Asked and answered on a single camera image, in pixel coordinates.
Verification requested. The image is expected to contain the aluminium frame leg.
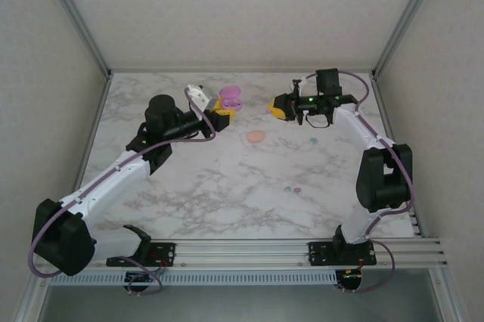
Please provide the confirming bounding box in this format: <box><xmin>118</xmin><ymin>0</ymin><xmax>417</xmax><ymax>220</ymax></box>
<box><xmin>13</xmin><ymin>272</ymin><xmax>52</xmax><ymax>322</ymax></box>
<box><xmin>430</xmin><ymin>268</ymin><xmax>468</xmax><ymax>322</ymax></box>

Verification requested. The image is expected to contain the purple earbud charging case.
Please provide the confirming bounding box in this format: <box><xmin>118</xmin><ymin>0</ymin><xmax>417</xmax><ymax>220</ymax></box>
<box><xmin>220</xmin><ymin>86</ymin><xmax>245</xmax><ymax>112</ymax></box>

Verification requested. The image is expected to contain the aluminium table side rail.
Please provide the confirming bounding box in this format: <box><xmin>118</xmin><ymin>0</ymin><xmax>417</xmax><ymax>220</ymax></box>
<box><xmin>369</xmin><ymin>72</ymin><xmax>424</xmax><ymax>240</ymax></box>
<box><xmin>71</xmin><ymin>71</ymin><xmax>114</xmax><ymax>202</ymax></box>

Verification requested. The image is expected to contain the white slotted cable tray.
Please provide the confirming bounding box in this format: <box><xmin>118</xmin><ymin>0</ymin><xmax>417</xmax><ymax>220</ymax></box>
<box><xmin>48</xmin><ymin>271</ymin><xmax>338</xmax><ymax>286</ymax></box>

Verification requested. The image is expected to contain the small circuit board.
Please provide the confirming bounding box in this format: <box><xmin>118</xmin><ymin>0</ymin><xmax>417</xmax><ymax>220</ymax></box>
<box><xmin>339</xmin><ymin>268</ymin><xmax>365</xmax><ymax>289</ymax></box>
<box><xmin>126</xmin><ymin>271</ymin><xmax>162</xmax><ymax>286</ymax></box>

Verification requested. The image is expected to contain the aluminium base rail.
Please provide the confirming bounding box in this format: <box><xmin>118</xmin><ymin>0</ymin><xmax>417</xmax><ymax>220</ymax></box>
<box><xmin>92</xmin><ymin>237</ymin><xmax>450</xmax><ymax>274</ymax></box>

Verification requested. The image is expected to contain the aluminium frame post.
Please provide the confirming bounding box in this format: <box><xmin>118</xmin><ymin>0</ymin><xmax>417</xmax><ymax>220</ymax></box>
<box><xmin>41</xmin><ymin>0</ymin><xmax>113</xmax><ymax>78</ymax></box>
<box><xmin>372</xmin><ymin>0</ymin><xmax>447</xmax><ymax>78</ymax></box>

